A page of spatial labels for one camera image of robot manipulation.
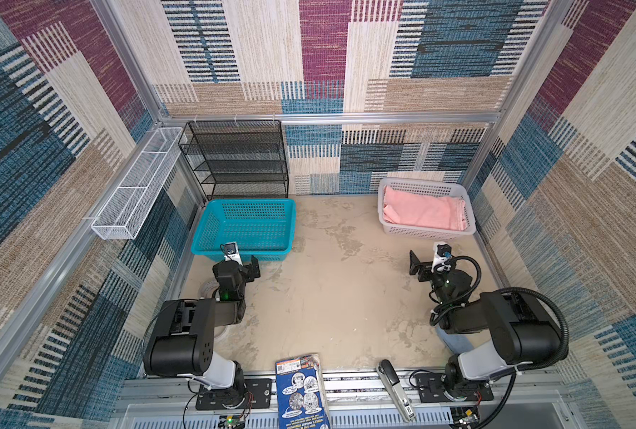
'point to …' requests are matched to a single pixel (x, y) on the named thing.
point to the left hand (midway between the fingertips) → (237, 254)
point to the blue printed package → (301, 394)
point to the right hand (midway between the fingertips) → (425, 252)
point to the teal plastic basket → (261, 227)
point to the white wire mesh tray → (123, 214)
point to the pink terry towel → (402, 208)
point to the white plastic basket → (427, 187)
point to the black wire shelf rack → (238, 159)
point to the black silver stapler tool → (394, 388)
